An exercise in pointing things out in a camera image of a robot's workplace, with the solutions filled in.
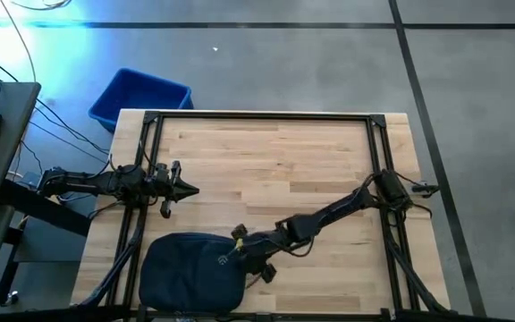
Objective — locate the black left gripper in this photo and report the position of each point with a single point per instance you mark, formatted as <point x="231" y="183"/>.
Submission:
<point x="168" y="188"/>

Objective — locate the black power adapter box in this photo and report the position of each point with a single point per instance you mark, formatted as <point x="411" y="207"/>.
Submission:
<point x="31" y="179"/>

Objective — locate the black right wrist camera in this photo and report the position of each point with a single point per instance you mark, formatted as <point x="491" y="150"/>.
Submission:
<point x="239" y="231"/>

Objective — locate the black aluminium table frame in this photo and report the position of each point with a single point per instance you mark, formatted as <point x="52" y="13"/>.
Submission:
<point x="262" y="115"/>

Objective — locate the blue plastic bin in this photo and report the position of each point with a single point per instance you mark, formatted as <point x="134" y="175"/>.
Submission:
<point x="137" y="96"/>

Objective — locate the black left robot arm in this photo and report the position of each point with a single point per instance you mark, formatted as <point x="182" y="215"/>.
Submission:
<point x="83" y="181"/>

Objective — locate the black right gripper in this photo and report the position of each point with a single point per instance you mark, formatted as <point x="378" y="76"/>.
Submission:
<point x="257" y="259"/>

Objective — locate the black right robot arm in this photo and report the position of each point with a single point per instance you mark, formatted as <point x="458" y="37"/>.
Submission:
<point x="329" y="210"/>

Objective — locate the navy blue backpack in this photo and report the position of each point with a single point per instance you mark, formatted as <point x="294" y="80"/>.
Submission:
<point x="186" y="273"/>

